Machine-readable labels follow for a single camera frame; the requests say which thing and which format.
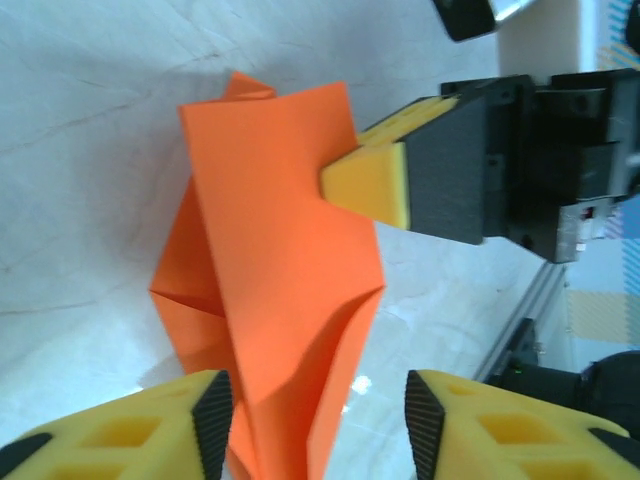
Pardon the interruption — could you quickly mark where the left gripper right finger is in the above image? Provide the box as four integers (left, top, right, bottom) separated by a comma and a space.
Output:
404, 368, 640, 480

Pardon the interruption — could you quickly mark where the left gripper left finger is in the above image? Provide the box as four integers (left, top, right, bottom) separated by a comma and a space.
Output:
0, 368, 235, 480

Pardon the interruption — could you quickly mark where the orange paper sheet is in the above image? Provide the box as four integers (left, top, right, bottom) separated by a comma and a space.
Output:
148, 71, 389, 480

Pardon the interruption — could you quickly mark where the aluminium side floor beam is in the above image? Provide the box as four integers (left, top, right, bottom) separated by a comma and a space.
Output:
472, 262, 569, 381

